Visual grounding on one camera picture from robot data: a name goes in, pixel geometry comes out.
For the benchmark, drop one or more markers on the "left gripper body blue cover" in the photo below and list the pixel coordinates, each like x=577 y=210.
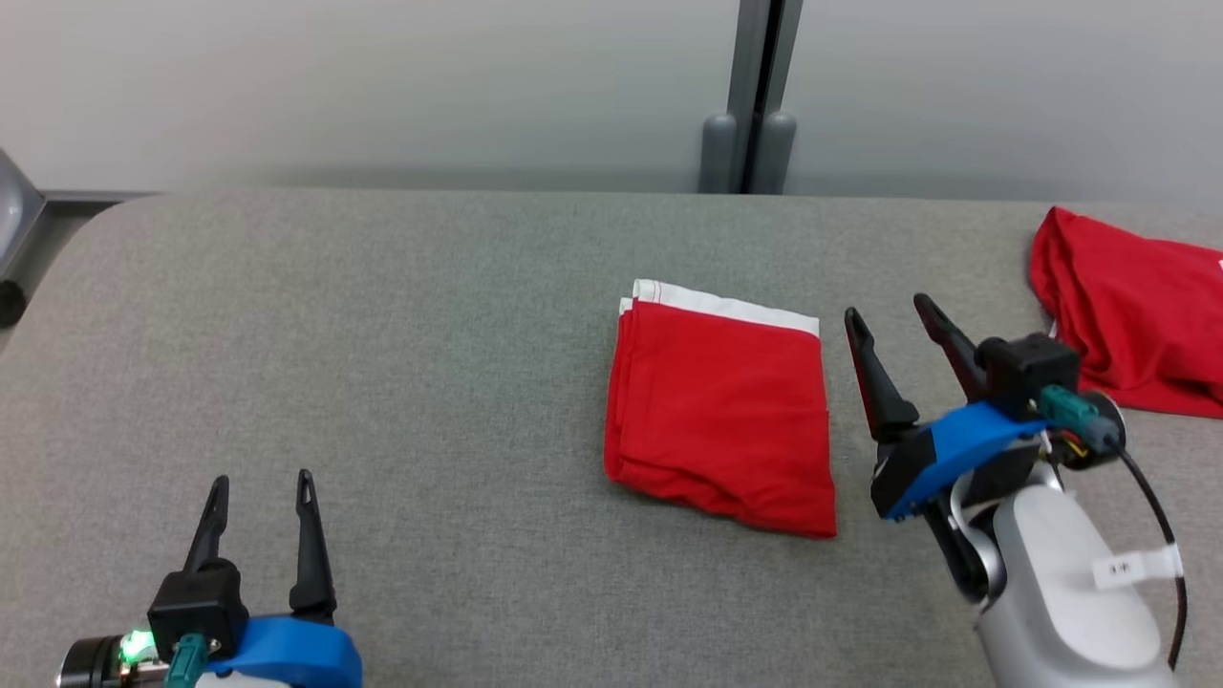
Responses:
x=287 y=655

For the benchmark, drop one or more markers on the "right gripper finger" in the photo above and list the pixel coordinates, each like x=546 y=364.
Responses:
x=879 y=397
x=955 y=349

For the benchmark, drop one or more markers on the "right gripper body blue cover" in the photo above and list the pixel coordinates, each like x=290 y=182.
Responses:
x=946 y=449

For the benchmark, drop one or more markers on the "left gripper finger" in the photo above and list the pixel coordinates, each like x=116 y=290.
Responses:
x=212 y=530
x=311 y=564

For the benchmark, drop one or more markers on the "red basketball jersey number 23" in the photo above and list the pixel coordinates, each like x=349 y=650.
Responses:
x=717 y=411

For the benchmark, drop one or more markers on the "red white-sleeved t-shirt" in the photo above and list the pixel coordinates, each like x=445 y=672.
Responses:
x=1137 y=306

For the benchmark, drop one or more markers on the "grey fabric upholstered surface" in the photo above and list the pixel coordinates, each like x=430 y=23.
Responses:
x=430 y=382

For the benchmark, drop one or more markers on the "black round caster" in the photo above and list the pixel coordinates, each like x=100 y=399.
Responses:
x=10 y=304

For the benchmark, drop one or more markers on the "grey curved metal panel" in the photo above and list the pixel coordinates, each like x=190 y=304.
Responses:
x=17 y=215

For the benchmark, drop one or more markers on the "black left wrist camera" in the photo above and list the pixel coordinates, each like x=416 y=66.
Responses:
x=196 y=602

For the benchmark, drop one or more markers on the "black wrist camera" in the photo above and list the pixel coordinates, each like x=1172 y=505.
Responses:
x=1027 y=368
x=196 y=602

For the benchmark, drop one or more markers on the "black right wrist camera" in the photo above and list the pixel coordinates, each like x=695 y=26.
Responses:
x=1027 y=368

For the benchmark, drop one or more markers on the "teal left camera connector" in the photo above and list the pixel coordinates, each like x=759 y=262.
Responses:
x=189 y=664

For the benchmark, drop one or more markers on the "teal camera connector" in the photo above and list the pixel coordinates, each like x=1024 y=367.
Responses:
x=1070 y=409
x=189 y=664

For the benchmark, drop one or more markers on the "teal right camera connector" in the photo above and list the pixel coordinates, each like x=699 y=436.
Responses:
x=1070 y=409

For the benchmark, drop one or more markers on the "grey cylindrical post cap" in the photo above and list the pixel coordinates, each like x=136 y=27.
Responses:
x=718 y=158
x=779 y=158

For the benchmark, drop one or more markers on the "grey metal floor rail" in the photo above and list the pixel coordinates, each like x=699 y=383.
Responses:
x=96 y=197

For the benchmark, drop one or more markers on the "grey vertical partition post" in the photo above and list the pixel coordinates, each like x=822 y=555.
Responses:
x=750 y=57

